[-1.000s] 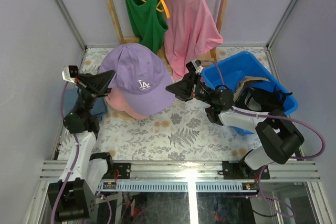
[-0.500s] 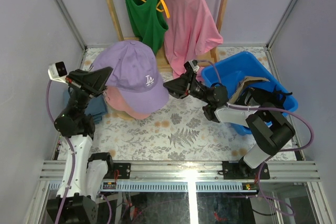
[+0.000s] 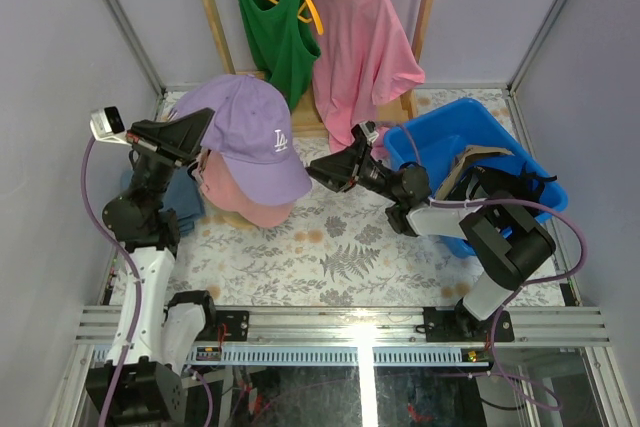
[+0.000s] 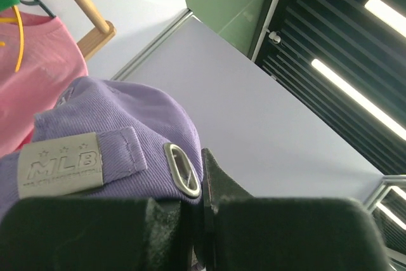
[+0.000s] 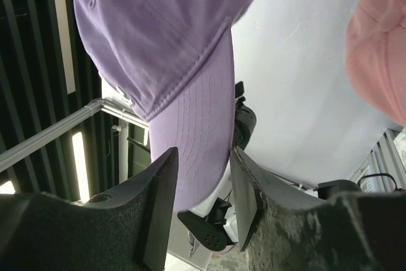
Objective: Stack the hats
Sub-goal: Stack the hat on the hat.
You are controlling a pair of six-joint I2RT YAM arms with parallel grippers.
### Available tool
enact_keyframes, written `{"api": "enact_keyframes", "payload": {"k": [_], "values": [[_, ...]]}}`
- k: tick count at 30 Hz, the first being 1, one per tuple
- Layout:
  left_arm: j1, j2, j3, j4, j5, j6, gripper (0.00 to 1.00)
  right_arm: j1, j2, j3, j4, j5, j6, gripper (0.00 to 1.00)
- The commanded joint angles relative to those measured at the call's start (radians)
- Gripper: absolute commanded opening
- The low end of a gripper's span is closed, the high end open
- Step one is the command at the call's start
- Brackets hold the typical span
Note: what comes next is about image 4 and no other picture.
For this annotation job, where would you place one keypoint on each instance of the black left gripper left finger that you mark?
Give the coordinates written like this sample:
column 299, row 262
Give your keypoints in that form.
column 74, row 233

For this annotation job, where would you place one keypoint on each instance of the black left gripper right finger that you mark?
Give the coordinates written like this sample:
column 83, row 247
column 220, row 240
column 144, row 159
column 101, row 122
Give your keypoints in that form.
column 243, row 232

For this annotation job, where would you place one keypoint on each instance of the purple cap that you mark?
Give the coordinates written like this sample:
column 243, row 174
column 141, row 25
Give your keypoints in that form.
column 107, row 139

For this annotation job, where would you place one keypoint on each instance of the pink t-shirt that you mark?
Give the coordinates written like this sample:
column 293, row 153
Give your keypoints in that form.
column 34, row 77

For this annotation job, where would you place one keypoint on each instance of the wooden clothes rack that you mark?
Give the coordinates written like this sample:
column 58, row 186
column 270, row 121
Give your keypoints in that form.
column 101, row 33

